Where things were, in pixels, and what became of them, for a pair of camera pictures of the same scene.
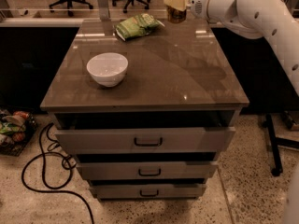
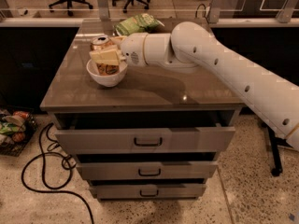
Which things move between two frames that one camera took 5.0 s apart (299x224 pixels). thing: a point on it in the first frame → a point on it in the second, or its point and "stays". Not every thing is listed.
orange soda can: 176,15 → 98,44
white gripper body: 198,3 → 132,49
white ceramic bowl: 108,69 stays
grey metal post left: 103,2 stays
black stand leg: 277,169 stays
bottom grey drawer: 149,190 stays
